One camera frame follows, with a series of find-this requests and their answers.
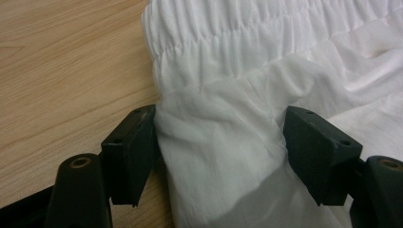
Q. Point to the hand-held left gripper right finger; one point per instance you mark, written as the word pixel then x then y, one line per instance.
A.
pixel 320 148

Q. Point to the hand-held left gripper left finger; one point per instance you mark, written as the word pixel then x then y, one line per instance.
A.
pixel 130 152

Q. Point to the white skirt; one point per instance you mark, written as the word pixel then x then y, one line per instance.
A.
pixel 253 79

